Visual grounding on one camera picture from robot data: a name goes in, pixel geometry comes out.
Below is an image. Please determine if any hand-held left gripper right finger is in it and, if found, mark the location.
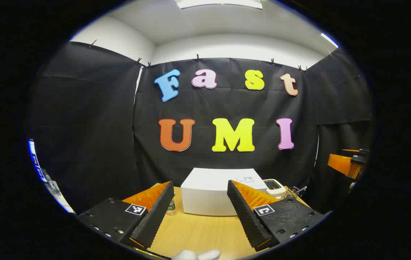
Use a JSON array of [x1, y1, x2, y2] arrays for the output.
[[226, 180, 326, 252]]

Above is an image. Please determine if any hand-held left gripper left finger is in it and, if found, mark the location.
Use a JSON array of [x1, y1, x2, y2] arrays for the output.
[[77, 180, 175, 250]]

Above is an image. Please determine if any white microwave oven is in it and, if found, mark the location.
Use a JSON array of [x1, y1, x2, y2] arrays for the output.
[[180, 168, 268, 217]]

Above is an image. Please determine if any white toaster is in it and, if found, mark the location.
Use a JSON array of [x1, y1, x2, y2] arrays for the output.
[[263, 178, 287, 200]]

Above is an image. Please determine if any white side table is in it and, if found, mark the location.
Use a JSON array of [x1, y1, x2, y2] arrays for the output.
[[48, 181, 76, 214]]

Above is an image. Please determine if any black backdrop cloth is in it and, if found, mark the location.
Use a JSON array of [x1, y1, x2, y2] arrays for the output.
[[28, 41, 374, 214]]

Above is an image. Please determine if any computer monitor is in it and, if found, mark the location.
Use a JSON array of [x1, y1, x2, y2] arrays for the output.
[[28, 139, 47, 183]]

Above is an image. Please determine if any ceiling light panel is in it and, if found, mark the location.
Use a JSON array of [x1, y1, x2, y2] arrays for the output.
[[174, 0, 264, 10]]

